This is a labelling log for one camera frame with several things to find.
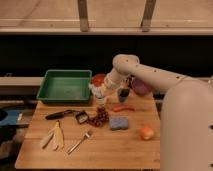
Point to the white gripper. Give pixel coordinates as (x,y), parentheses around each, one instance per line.
(102,91)

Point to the light blue towel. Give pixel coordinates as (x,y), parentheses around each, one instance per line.
(96,91)

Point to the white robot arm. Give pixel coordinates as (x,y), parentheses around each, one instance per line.
(186,129)

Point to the white paper cup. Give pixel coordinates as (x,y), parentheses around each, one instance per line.
(102,101)

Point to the red bowl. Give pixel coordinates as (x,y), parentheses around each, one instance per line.
(98,79)

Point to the dark blue-grey mug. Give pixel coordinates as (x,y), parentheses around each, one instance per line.
(123,94)

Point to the orange carrot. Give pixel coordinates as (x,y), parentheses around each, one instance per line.
(119,108)

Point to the bunch of red grapes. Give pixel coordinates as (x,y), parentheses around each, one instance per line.
(100,119)

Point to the blue sponge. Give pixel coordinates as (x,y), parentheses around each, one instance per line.
(118,123)

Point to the purple bowl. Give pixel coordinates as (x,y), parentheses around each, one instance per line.
(140,88)

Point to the green plastic tray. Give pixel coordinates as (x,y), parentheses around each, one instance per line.
(65,86)

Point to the silver fork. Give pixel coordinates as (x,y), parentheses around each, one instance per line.
(87,135)

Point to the banana peel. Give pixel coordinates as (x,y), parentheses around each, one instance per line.
(55,134)

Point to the red-yellow apple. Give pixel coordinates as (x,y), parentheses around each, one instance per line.
(146,132)

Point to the blue object at left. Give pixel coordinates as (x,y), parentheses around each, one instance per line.
(9,117)

